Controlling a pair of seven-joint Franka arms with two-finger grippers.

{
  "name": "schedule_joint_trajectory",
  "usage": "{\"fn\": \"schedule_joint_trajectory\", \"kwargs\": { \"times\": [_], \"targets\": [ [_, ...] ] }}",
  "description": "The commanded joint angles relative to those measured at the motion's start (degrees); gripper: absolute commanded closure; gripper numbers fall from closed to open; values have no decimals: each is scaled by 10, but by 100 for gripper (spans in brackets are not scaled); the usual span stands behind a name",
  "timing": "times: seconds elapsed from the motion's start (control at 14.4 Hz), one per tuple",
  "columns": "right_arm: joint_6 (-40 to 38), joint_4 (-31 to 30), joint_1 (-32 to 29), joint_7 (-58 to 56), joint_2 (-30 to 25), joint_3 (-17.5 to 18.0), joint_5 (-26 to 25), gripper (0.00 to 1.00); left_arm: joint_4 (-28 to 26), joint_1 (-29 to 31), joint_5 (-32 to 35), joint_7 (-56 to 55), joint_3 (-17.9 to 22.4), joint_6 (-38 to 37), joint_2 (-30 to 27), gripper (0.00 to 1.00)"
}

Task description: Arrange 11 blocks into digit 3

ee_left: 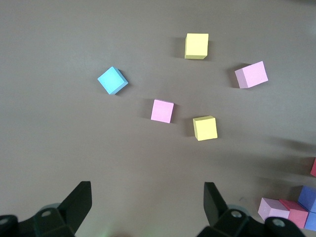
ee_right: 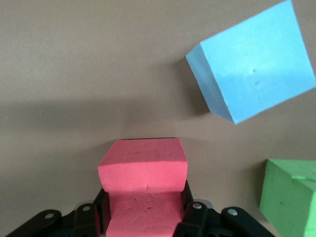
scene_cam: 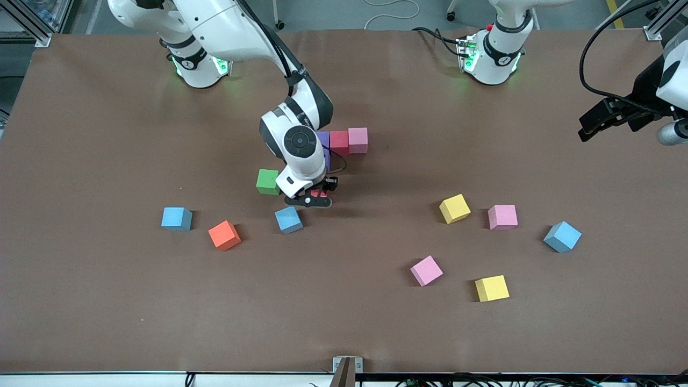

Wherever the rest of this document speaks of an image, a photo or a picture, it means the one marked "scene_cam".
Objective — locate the brown table cover sheet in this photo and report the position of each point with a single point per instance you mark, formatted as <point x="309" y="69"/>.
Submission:
<point x="107" y="301"/>

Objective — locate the red foam cube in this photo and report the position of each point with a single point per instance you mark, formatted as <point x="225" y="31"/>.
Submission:
<point x="339" y="144"/>
<point x="318" y="192"/>

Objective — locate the grey metal camera bracket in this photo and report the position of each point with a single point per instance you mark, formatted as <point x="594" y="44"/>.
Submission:
<point x="348" y="371"/>

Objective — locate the blue foam cube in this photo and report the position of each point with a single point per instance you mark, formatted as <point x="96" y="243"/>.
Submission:
<point x="563" y="234"/>
<point x="288" y="220"/>
<point x="176" y="217"/>

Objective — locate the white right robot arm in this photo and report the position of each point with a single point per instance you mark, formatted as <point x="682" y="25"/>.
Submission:
<point x="295" y="185"/>

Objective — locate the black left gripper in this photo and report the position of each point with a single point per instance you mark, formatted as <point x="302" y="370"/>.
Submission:
<point x="643" y="92"/>

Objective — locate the purple foam cube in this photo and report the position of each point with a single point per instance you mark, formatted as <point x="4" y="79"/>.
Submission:
<point x="324" y="138"/>
<point x="327" y="159"/>

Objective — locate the aluminium frame profile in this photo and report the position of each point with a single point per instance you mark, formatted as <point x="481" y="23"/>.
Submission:
<point x="37" y="38"/>
<point x="653" y="33"/>

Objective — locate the pink foam cube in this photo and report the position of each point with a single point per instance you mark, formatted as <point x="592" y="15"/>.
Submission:
<point x="358" y="140"/>
<point x="502" y="216"/>
<point x="426" y="269"/>

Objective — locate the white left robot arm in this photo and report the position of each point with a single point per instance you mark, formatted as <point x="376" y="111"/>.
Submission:
<point x="486" y="72"/>

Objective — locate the orange foam cube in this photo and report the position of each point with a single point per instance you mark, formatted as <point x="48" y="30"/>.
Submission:
<point x="223" y="234"/>

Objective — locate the yellow foam cube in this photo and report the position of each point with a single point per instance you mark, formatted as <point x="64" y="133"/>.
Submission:
<point x="454" y="207"/>
<point x="491" y="287"/>

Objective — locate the green foam cube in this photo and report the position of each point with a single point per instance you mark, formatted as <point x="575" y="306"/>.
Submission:
<point x="265" y="180"/>

